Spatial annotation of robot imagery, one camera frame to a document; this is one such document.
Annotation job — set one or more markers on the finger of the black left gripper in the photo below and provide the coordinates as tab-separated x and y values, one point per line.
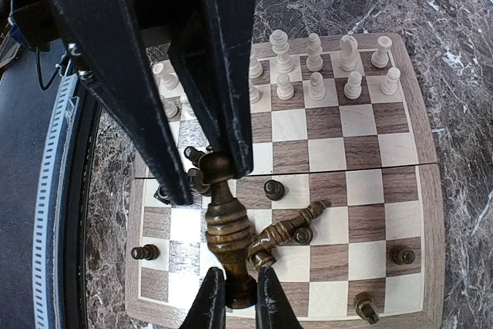
211	56
113	64

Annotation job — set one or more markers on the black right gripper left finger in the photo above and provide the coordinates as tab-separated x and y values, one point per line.
208	309

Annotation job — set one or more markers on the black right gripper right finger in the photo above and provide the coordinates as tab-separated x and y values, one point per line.
273	310

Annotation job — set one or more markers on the dark chess bishop piece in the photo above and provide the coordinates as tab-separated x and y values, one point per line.
229	232

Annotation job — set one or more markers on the dark chess pawn corner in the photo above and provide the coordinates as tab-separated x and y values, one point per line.
402	255

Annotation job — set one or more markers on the wooden chess board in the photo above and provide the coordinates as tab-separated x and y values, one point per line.
373	159

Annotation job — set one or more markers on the white chess pieces row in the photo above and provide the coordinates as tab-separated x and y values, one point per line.
334	57

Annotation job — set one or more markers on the white slotted cable duct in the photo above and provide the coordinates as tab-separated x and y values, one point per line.
46	248

